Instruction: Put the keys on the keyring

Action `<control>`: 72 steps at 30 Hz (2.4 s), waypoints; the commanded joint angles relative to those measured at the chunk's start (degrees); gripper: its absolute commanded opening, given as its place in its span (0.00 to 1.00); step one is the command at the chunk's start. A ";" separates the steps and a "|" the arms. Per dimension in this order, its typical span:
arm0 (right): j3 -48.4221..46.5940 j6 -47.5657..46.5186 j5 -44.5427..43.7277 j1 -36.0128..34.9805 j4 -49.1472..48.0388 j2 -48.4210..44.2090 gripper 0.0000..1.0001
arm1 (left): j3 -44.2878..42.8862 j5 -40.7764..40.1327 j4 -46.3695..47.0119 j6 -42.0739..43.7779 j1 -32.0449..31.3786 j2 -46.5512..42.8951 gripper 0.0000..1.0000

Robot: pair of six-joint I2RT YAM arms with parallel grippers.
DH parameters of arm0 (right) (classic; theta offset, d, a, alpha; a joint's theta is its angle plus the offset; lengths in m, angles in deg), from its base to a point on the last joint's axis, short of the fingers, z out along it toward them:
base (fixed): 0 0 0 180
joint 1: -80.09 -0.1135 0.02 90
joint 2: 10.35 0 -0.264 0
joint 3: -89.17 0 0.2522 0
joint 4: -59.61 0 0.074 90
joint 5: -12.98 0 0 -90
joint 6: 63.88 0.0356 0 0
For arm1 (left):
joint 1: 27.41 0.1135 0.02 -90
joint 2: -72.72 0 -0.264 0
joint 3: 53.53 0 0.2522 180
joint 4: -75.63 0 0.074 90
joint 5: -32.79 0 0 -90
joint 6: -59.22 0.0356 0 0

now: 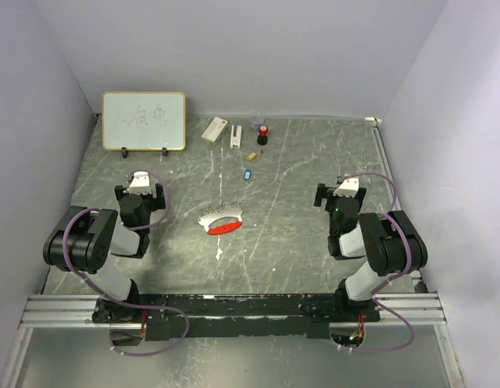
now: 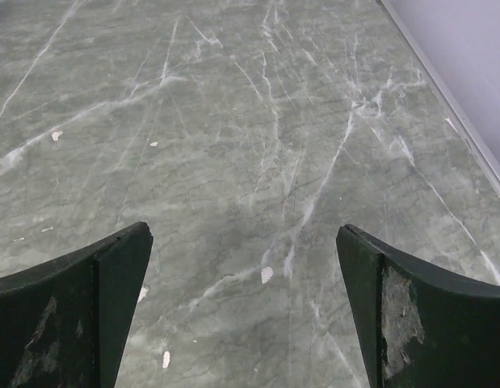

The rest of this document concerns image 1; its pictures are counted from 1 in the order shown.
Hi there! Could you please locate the metal key organizer red handle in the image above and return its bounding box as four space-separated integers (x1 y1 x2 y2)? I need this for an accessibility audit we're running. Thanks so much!
198 202 243 236

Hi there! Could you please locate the blue key tag with key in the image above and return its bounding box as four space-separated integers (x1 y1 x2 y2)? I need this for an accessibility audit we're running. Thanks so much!
243 169 252 181

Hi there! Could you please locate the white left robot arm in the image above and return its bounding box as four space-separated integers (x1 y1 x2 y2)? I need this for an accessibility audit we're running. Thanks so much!
43 182 168 323

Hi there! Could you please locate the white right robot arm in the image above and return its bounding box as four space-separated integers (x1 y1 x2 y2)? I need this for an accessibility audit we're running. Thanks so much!
313 183 428 322

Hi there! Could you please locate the yellow key tag with key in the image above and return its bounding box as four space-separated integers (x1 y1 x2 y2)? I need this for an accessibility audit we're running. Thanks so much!
246 150 263 161

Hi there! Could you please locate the red black stamp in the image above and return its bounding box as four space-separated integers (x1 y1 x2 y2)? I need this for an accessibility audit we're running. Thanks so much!
257 125 269 146

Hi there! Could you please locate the green white staples box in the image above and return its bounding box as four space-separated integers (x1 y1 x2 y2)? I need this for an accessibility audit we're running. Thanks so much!
201 116 228 145

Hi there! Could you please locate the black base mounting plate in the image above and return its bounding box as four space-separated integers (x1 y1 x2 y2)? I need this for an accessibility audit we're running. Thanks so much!
91 291 380 341

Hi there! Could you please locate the white stapler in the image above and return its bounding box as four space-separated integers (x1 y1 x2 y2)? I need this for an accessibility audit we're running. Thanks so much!
230 124 242 150

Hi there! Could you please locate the clear plastic cup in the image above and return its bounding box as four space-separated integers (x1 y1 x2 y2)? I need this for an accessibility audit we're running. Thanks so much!
249 112 265 131

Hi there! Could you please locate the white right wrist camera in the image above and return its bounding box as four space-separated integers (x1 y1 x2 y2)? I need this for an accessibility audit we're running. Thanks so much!
334 175 359 197

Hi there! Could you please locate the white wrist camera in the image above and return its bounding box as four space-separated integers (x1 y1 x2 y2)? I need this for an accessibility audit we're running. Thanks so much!
334 175 359 197
128 171 151 195

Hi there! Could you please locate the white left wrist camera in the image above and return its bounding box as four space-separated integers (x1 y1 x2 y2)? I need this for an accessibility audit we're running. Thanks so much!
128 171 151 195

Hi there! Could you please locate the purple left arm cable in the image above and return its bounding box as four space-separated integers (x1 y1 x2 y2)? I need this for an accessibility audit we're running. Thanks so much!
61 169 191 357

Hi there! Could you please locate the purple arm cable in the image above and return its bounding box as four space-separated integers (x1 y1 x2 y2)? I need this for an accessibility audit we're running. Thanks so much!
337 172 416 353
61 169 191 357

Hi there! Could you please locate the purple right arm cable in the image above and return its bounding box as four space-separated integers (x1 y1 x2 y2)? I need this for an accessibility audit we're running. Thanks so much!
337 172 416 353

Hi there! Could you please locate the white board yellow frame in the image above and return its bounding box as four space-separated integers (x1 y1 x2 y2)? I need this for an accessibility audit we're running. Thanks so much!
101 91 186 151

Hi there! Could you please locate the aluminium right side rail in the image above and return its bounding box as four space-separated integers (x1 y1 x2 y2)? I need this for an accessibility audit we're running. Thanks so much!
364 117 428 293

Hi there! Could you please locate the aluminium rail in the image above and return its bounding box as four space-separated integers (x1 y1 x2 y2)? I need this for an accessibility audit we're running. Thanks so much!
364 117 428 293
20 293 447 328

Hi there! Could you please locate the aluminium front rail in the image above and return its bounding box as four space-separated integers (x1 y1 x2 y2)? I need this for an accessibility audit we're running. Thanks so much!
20 293 447 328

